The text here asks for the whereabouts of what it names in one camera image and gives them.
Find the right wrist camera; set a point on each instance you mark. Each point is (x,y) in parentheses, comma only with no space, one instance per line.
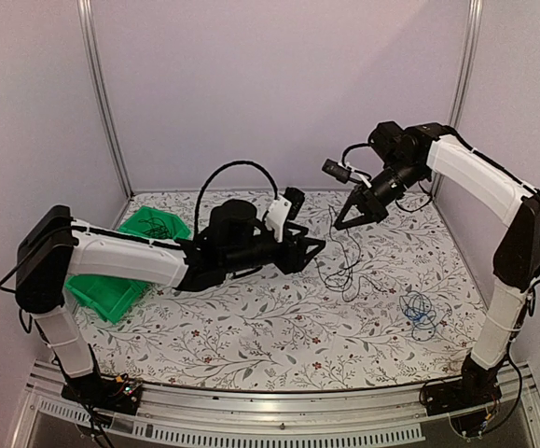
(344,172)

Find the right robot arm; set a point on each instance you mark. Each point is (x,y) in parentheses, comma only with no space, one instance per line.
(512,205)

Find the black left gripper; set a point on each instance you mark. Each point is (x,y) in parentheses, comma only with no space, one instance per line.
(294,259)

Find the green plastic bin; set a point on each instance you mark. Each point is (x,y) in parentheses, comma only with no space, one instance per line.
(109,297)
(156,224)

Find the green plastic bin far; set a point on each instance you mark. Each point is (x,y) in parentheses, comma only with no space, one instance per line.
(156,224)

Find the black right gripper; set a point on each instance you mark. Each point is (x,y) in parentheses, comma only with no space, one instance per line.
(371,214)

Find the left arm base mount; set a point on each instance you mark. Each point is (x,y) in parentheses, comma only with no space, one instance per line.
(121,394)

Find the aluminium frame right rear post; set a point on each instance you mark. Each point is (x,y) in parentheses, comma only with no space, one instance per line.
(470,47)

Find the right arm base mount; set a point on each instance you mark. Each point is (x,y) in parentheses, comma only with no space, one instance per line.
(472,403)

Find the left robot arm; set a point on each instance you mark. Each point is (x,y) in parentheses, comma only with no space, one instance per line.
(236,241)

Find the green plastic bin near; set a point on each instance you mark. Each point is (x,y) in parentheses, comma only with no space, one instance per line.
(109,297)

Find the aluminium front rail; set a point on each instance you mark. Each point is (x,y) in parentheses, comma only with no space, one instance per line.
(176,416)

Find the aluminium frame rear bottom rail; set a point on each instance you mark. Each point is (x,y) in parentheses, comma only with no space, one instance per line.
(264,190)

